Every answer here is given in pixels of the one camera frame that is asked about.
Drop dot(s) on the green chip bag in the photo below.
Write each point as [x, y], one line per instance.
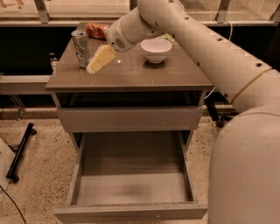
[167, 37]

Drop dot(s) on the black wheeled stand leg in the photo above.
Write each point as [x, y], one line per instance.
[11, 174]

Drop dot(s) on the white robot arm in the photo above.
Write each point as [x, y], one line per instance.
[244, 174]

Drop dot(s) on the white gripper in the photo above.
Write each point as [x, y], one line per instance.
[115, 37]

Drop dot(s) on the white bowl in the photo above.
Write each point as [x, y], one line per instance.
[156, 50]

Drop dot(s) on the grey drawer cabinet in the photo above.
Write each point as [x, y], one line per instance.
[129, 81]

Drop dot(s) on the white flat board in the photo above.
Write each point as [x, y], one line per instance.
[6, 158]

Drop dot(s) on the silver redbull can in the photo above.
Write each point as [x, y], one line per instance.
[81, 47]

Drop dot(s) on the orange soda can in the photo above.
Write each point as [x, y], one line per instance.
[96, 31]

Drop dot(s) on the closed grey top drawer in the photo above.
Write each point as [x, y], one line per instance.
[76, 120]

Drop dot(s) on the open grey middle drawer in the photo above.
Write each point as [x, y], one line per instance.
[131, 176]

